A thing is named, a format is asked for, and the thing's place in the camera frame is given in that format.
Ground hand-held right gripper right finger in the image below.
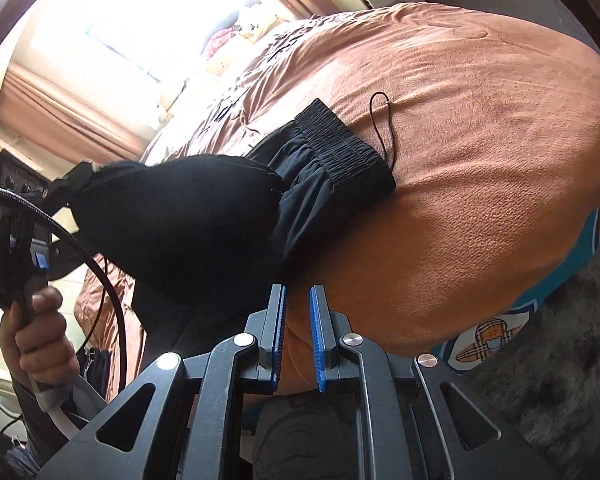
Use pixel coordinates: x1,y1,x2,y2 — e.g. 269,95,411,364
307,284,571,480

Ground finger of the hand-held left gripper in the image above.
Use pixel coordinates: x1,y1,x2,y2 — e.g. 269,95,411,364
49,232,83,282
44,159,107,212

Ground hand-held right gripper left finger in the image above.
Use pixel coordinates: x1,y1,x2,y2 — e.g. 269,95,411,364
37,284,288,480

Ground black pants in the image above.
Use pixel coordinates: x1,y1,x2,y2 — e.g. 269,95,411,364
70,91,399,367

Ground person's left hand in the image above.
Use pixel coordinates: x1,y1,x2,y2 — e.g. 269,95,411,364
0,287,81,391

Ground brown curtain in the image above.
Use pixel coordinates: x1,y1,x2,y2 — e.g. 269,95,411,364
0,60,157,162

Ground person's legs grey patterned trousers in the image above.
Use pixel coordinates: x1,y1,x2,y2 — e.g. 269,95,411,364
252,394,367,480

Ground white bedding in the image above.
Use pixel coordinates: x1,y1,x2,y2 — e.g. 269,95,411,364
142,72,223,162

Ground window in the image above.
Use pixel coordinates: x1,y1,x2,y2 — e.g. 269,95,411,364
30,0,292,92

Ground teal bear print bed sheet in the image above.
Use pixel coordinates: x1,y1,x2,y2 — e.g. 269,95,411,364
430,185,600,377

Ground red cloth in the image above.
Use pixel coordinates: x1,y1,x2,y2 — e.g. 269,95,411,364
204,27,242,57

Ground grey fluffy rug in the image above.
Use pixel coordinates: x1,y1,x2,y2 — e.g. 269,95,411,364
455,240,600,480

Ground brown bed blanket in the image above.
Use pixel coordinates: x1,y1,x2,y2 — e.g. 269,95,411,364
72,2,600,392

